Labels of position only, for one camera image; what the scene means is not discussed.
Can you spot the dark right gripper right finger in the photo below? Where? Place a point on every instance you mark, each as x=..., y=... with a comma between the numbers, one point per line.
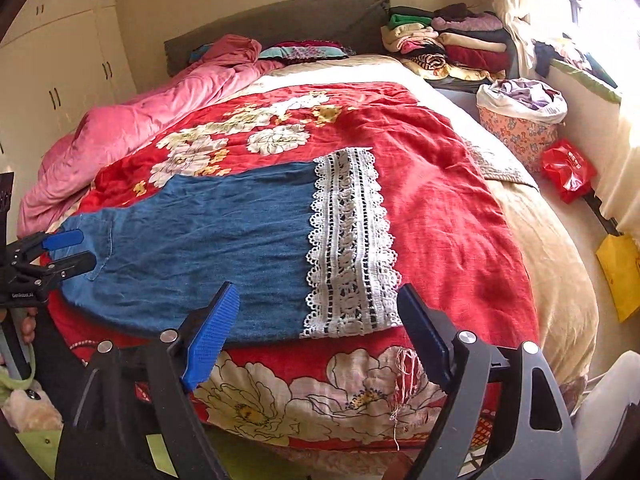
x=431, y=333

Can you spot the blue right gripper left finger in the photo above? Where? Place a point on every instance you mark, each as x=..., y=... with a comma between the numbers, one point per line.
x=204, y=333

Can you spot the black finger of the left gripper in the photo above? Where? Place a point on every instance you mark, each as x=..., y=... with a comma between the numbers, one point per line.
x=74, y=265

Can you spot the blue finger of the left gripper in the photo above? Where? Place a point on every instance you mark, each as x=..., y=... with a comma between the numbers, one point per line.
x=62, y=239

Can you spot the blue denim pants lace trim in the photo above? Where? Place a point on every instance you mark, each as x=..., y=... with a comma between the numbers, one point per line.
x=306, y=244

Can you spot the plush bear on clothing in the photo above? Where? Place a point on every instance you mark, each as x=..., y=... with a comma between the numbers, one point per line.
x=30, y=409

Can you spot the person's left hand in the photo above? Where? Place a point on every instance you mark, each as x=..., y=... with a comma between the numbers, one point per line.
x=27, y=324

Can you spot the pink quilt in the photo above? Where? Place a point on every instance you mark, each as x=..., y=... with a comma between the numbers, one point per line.
x=108, y=133

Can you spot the cream wardrobe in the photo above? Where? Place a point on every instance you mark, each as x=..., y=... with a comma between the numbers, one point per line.
x=59, y=58

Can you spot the yellow bag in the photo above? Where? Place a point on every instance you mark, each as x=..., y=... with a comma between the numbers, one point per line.
x=619, y=260

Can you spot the red plastic bag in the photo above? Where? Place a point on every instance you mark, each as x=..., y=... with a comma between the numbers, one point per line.
x=570, y=171

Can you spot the floral laundry basket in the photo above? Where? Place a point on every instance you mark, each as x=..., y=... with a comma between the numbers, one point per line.
x=524, y=114

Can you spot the teal patterned pillow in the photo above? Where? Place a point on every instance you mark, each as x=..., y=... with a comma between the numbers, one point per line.
x=307, y=51

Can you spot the stack of folded clothes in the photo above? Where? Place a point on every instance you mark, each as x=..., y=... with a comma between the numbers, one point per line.
x=451, y=47

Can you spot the dark grey headboard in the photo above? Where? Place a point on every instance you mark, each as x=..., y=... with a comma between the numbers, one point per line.
x=352, y=23

